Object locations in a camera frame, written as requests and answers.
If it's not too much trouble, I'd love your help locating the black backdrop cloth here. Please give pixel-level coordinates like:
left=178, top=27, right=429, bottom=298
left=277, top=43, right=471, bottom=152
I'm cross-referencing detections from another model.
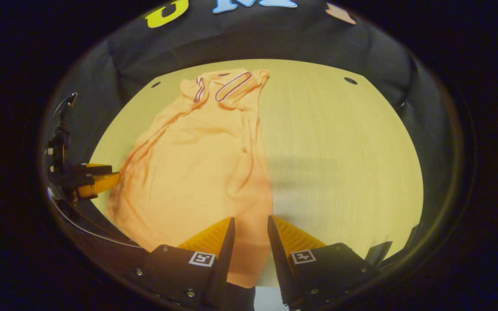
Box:
left=41, top=0, right=463, bottom=260

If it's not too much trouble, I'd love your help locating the orange T-shirt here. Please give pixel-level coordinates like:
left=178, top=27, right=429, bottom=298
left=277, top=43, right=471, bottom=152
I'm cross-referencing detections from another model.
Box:
left=105, top=68, right=274, bottom=289

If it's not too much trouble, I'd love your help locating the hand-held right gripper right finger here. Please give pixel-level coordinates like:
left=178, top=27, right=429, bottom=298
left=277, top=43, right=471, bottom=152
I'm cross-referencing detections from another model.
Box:
left=268, top=215, right=381, bottom=311

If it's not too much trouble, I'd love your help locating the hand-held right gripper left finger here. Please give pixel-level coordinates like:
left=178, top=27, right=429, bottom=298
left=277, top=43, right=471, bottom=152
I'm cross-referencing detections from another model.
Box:
left=134, top=217, right=236, bottom=311

